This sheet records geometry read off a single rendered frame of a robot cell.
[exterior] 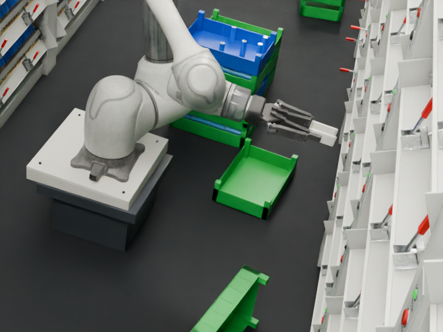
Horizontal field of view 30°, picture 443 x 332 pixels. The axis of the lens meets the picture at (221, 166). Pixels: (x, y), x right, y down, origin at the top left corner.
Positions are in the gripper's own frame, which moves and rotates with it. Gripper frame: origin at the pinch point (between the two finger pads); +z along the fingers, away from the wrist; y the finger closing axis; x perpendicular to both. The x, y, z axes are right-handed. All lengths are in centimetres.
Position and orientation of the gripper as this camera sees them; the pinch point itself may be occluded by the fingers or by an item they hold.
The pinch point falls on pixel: (322, 133)
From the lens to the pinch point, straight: 213.0
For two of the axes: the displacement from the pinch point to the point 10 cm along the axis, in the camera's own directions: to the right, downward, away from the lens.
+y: -2.1, 5.8, -7.8
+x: 2.5, -7.4, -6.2
